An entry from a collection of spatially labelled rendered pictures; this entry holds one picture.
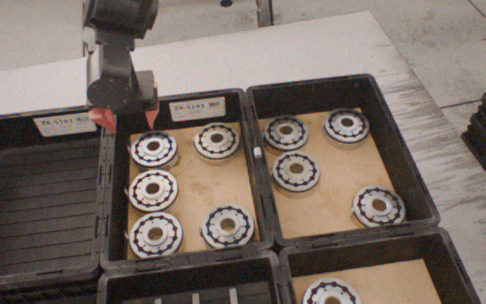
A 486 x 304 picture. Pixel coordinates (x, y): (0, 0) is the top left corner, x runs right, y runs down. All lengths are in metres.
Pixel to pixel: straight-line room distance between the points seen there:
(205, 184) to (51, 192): 0.33
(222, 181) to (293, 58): 0.61
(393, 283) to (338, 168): 0.27
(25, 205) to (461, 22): 2.62
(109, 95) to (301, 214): 0.49
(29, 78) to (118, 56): 0.98
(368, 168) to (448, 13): 2.17
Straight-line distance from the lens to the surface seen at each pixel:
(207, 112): 1.03
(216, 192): 0.95
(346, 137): 1.02
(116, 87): 0.58
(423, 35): 2.86
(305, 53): 1.47
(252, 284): 0.86
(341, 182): 0.98
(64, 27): 3.01
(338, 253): 0.81
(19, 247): 1.00
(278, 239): 0.78
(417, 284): 0.91
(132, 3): 0.60
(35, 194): 1.06
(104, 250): 0.81
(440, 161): 1.25
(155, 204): 0.92
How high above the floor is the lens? 1.63
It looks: 51 degrees down
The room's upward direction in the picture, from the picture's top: 2 degrees counter-clockwise
